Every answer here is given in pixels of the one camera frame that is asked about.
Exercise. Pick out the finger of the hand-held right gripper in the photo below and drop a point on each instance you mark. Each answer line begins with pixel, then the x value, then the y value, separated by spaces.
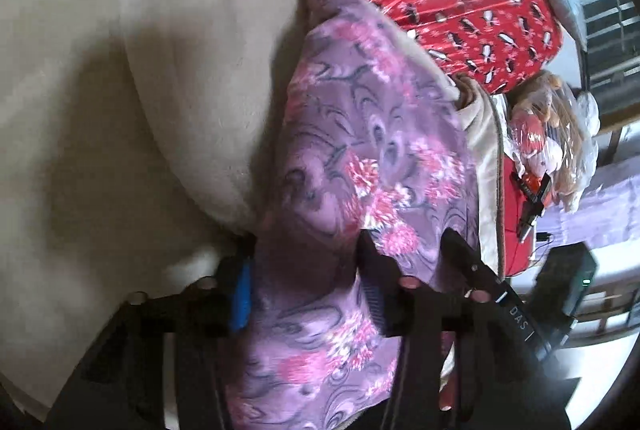
pixel 462 255

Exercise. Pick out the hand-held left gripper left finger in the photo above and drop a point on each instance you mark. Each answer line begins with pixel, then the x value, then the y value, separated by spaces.
pixel 242 297

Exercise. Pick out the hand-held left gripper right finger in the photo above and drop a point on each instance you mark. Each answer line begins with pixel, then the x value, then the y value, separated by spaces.
pixel 375 305

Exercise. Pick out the purple floral garment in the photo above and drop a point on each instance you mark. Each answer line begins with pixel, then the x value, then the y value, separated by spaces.
pixel 350 120

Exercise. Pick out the red cloth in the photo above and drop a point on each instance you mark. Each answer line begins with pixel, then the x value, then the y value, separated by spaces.
pixel 511 220

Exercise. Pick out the black handheld device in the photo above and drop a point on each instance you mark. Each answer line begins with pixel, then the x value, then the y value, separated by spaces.
pixel 533 205

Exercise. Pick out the lilac cloth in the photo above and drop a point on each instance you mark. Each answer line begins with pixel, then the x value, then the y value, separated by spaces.
pixel 610 210

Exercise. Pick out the plush toy in plastic bag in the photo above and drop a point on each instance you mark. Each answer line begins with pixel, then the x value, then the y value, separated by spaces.
pixel 550 125

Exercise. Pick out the beige blanket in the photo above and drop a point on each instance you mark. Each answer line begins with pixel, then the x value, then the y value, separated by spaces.
pixel 100 85

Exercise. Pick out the metal window grille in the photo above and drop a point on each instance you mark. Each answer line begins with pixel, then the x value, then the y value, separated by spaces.
pixel 610 35

